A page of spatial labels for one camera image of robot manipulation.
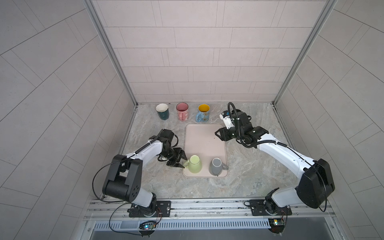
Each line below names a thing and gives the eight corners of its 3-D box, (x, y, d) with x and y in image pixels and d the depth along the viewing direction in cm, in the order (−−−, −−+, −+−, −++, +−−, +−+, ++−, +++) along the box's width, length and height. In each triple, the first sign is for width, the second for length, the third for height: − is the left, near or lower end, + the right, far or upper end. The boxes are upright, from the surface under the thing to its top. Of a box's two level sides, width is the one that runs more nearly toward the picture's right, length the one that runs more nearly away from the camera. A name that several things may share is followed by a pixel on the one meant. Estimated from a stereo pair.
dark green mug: (157, 121, 105) (154, 113, 98) (159, 111, 111) (157, 103, 104) (168, 121, 105) (166, 113, 98) (170, 111, 111) (168, 103, 104)
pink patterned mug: (176, 124, 105) (175, 115, 97) (178, 111, 113) (176, 102, 105) (188, 124, 105) (187, 115, 97) (188, 111, 113) (188, 102, 105)
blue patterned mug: (196, 123, 106) (196, 114, 99) (199, 112, 113) (199, 103, 106) (207, 125, 105) (208, 116, 98) (209, 113, 112) (210, 104, 105)
